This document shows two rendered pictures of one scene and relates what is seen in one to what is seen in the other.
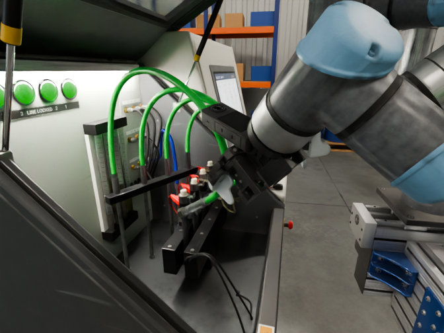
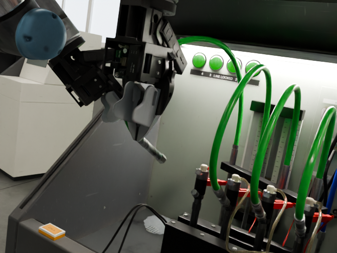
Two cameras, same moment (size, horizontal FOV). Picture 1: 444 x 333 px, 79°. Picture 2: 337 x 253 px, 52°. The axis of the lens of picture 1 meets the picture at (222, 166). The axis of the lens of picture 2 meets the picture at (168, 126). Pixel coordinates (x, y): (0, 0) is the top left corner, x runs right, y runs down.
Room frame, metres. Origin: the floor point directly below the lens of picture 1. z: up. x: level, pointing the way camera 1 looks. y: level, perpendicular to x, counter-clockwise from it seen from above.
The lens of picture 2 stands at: (0.75, -0.69, 1.34)
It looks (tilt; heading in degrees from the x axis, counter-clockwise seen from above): 10 degrees down; 106
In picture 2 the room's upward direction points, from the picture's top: 10 degrees clockwise
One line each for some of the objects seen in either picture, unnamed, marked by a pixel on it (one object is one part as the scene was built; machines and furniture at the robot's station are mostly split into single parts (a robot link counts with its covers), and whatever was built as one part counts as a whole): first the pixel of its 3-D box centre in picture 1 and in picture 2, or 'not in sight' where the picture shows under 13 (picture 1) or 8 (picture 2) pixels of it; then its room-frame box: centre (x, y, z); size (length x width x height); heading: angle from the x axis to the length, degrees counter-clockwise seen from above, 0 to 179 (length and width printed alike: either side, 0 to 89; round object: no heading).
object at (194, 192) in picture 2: (189, 230); (193, 212); (0.63, 0.09, 1.01); 0.05 x 0.03 x 0.21; 76
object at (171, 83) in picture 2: not in sight; (158, 86); (0.58, -0.18, 1.31); 0.05 x 0.02 x 0.09; 166
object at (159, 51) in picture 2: not in sight; (143, 42); (0.55, -0.20, 1.37); 0.09 x 0.08 x 0.12; 76
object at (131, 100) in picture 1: (138, 135); (333, 148); (0.93, 0.30, 1.20); 0.13 x 0.03 x 0.31; 166
